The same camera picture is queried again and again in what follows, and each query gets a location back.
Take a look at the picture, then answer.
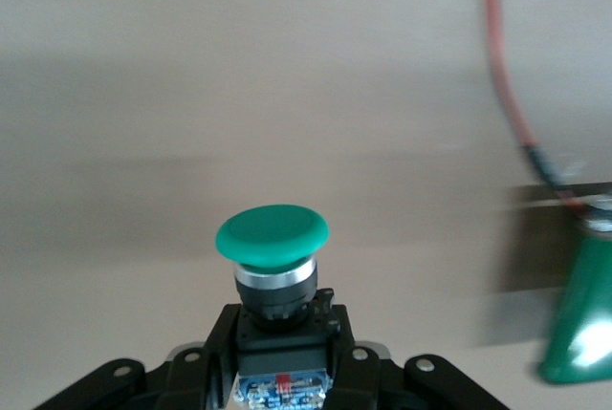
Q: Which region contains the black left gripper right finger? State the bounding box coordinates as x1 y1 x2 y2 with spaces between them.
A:
323 303 504 410

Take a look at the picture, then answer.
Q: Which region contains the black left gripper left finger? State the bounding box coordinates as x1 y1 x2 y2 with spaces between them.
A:
31 303 244 410

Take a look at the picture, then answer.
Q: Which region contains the green conveyor belt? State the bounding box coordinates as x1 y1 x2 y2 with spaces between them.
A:
535 184 612 388

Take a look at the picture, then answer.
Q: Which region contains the red black twisted cable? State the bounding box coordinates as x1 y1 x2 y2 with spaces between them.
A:
476 0 594 213

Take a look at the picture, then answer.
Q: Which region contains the green mushroom push button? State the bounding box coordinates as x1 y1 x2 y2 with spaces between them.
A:
214 204 343 410

